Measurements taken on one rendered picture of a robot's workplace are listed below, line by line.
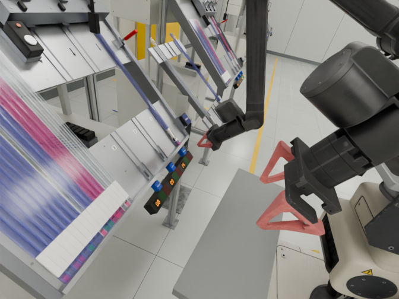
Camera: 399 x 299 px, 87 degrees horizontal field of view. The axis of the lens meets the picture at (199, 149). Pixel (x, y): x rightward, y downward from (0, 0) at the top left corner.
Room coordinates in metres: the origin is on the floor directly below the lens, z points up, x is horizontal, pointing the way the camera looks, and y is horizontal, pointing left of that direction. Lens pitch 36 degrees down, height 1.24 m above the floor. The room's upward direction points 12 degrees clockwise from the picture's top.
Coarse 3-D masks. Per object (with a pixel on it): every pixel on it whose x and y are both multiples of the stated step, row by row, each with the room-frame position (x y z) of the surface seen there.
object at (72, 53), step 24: (0, 24) 0.52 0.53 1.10; (48, 24) 0.64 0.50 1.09; (72, 24) 0.72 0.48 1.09; (0, 48) 0.47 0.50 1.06; (48, 48) 0.58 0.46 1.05; (72, 48) 0.65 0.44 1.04; (96, 48) 0.73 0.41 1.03; (24, 72) 0.47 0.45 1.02; (48, 72) 0.52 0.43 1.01; (72, 72) 0.58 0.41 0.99; (96, 72) 0.66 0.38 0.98
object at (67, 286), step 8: (184, 136) 0.79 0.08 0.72; (176, 152) 0.65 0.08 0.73; (168, 160) 0.59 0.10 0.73; (160, 168) 0.54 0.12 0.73; (152, 176) 0.50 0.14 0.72; (152, 184) 0.46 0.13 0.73; (144, 192) 0.42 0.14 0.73; (136, 200) 0.39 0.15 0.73; (128, 208) 0.35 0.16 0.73; (120, 224) 0.31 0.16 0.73; (112, 232) 0.28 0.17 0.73; (104, 240) 0.26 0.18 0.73; (96, 248) 0.23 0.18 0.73; (88, 256) 0.21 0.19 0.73; (88, 264) 0.20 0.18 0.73; (80, 272) 0.18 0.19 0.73; (72, 280) 0.16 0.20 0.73; (64, 288) 0.15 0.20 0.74
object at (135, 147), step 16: (144, 112) 0.70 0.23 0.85; (160, 112) 0.77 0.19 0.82; (128, 128) 0.58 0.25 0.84; (144, 128) 0.64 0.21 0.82; (160, 128) 0.70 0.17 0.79; (176, 128) 0.78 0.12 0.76; (96, 144) 0.46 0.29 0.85; (112, 144) 0.49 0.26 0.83; (128, 144) 0.53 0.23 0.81; (144, 144) 0.58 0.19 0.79; (160, 144) 0.64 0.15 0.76; (112, 160) 0.45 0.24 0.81; (128, 160) 0.49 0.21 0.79; (144, 160) 0.53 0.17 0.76; (160, 160) 0.59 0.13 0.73; (112, 176) 0.41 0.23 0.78; (128, 176) 0.45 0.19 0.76; (144, 176) 0.49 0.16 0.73; (128, 192) 0.41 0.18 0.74; (0, 240) 0.17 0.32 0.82; (16, 256) 0.16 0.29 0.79; (48, 272) 0.16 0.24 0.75
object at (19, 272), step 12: (0, 252) 0.15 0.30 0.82; (0, 264) 0.14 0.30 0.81; (12, 264) 0.15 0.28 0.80; (24, 264) 0.15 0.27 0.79; (12, 276) 0.14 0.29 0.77; (24, 276) 0.14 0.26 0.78; (36, 276) 0.15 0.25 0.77; (24, 288) 0.14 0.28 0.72; (36, 288) 0.13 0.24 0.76; (48, 288) 0.14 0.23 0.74
